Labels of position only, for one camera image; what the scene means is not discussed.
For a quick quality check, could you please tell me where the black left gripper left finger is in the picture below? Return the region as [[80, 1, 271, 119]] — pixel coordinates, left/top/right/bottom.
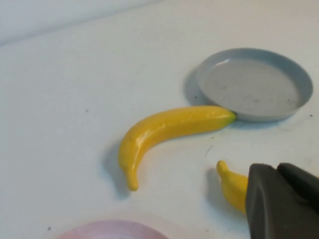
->
[[245, 163, 319, 239]]

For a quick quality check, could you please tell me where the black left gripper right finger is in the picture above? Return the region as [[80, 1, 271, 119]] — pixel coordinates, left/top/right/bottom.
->
[[278, 163, 319, 194]]

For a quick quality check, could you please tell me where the yellow banana with green tip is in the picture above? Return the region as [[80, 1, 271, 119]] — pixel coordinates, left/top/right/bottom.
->
[[117, 105, 237, 192]]

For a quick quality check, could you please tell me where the grey round plate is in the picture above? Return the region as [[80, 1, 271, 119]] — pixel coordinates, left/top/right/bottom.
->
[[195, 47, 314, 123]]

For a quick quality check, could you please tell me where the pink round plate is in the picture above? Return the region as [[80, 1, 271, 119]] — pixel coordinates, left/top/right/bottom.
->
[[56, 219, 170, 239]]

